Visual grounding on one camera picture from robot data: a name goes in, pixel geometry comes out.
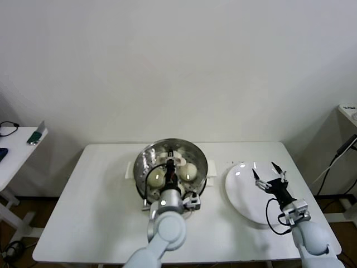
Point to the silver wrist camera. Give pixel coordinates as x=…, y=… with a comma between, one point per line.
x=192, y=203
x=299, y=210

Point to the white round plate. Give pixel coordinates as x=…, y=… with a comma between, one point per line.
x=245, y=195

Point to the white printed box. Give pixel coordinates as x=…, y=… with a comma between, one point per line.
x=348, y=109

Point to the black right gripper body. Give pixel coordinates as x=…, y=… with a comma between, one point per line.
x=280, y=191

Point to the black power adapter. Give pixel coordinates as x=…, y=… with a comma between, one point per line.
x=346, y=145

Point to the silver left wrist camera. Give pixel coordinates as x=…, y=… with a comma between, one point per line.
x=192, y=203

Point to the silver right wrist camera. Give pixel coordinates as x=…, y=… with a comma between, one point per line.
x=299, y=210

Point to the perforated steel steamer basket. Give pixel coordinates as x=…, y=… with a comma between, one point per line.
x=201, y=182

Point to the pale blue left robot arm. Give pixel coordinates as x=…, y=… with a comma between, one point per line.
x=167, y=226

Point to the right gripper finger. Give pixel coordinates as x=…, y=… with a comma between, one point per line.
x=276, y=167
x=255, y=176

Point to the dark blue flat object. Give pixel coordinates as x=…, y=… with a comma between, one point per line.
x=2, y=153

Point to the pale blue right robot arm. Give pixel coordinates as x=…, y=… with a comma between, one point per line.
x=309, y=237

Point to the white side table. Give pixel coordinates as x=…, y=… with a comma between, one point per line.
x=16, y=150
x=347, y=125

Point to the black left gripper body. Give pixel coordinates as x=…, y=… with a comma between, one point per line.
x=170, y=178

